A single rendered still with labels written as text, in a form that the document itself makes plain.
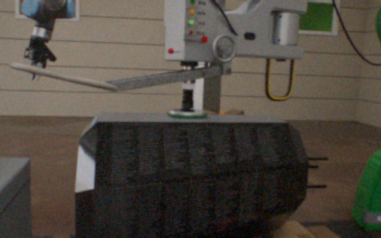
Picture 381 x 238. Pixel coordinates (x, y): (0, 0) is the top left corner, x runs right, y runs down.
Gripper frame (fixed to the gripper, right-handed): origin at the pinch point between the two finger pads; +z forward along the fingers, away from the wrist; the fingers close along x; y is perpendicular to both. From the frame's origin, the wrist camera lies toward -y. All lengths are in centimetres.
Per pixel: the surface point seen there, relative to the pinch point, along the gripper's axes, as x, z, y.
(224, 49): 74, -38, -51
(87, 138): 36.8, 21.7, -7.0
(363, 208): 148, 38, -183
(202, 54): 64, -33, -47
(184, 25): 58, -43, -33
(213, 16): 64, -53, -47
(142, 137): 58, 15, -20
